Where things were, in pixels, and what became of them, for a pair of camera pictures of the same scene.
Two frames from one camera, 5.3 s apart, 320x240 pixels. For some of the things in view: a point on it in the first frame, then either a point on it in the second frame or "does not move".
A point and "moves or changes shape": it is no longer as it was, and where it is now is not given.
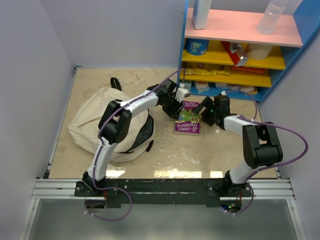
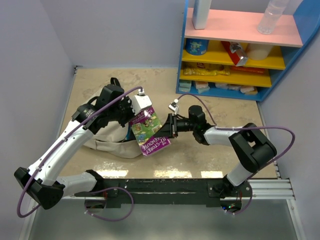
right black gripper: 205,118 -> 170,128
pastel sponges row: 202,86 does not move
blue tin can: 197,46 does not move
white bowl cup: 257,51 does not move
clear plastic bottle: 273,11 does not move
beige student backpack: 84,120 moves or changes shape
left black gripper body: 171,106 -> 123,113
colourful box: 189,122 moves or changes shape
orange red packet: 248,69 does not move
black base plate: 198,192 does not move
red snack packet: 236,52 does not move
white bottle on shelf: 201,13 does not move
